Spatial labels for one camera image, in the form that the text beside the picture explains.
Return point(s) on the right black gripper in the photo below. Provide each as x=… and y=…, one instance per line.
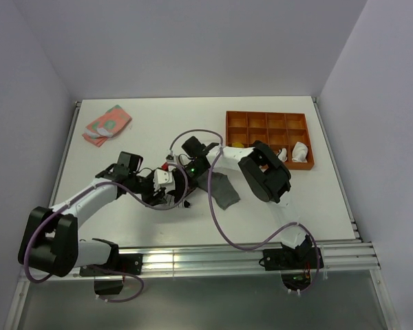
x=190, y=183

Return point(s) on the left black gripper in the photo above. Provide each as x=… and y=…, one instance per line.
x=149, y=198

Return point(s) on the grey sock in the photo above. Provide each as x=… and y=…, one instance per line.
x=223, y=191

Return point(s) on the white black striped sock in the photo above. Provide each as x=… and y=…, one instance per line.
x=169, y=202

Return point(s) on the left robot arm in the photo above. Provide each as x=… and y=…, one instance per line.
x=50, y=242

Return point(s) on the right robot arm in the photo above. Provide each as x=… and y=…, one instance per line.
x=268, y=179

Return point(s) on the pink green patterned socks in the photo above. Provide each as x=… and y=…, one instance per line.
x=107, y=126

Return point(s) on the yellow rolled sock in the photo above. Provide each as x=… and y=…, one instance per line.
x=237, y=145

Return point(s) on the white black rolled sock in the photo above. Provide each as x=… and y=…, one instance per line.
x=283, y=155

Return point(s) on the orange compartment tray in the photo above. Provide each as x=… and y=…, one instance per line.
x=277, y=130

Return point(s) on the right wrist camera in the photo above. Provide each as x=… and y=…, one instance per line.
x=171, y=159

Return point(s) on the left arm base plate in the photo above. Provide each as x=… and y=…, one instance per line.
x=127, y=263

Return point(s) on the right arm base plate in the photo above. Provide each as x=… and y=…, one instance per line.
x=281, y=259

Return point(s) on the aluminium frame rail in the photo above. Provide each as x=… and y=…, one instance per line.
x=223, y=260

